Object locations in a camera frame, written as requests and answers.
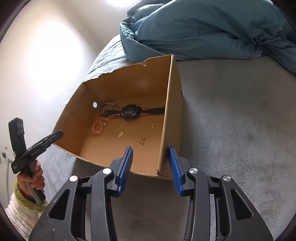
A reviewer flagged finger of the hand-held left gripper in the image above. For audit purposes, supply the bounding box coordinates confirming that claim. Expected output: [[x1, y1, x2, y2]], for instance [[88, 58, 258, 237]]
[[30, 130, 64, 152]]

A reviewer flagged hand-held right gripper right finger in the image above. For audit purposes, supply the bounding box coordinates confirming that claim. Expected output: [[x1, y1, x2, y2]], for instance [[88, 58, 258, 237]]
[[168, 146, 271, 241]]

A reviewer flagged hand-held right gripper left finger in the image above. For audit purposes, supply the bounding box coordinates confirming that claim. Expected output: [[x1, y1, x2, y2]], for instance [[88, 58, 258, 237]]
[[29, 146, 134, 241]]

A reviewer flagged pink beaded bracelet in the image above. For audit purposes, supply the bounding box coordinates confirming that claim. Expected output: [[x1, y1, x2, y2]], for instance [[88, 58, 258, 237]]
[[93, 117, 107, 135]]

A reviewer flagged black wristwatch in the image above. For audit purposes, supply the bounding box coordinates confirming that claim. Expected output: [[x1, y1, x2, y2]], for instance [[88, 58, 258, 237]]
[[103, 105, 165, 121]]

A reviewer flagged green and red beaded bracelet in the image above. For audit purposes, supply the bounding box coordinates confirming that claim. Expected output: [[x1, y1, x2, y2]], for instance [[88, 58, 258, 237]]
[[97, 101, 119, 117]]

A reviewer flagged brown cardboard box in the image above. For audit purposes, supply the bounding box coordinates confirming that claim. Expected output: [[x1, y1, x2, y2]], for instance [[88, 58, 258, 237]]
[[53, 54, 184, 181]]

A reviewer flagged person's left forearm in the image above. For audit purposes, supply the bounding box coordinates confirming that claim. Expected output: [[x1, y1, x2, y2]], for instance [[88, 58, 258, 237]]
[[5, 181, 49, 232]]

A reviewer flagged person's left hand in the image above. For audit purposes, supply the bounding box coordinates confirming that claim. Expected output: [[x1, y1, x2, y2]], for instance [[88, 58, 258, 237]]
[[17, 160, 45, 197]]

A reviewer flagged blue duvet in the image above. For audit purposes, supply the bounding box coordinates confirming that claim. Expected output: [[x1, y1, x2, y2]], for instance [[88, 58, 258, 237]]
[[120, 0, 296, 75]]

